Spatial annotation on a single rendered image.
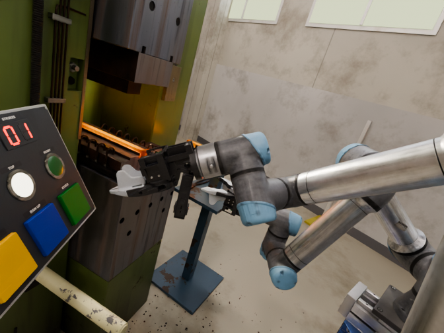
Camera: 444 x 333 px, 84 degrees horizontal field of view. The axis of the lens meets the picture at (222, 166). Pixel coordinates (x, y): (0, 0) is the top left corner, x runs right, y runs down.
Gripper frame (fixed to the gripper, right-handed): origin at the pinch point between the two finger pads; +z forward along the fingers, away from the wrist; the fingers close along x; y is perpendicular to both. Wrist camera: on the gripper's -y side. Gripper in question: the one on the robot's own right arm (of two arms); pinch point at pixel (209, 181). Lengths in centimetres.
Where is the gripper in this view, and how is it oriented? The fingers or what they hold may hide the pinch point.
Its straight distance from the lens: 93.4
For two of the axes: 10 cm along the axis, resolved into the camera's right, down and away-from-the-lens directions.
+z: -8.9, -3.7, 2.8
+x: 3.7, -2.1, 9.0
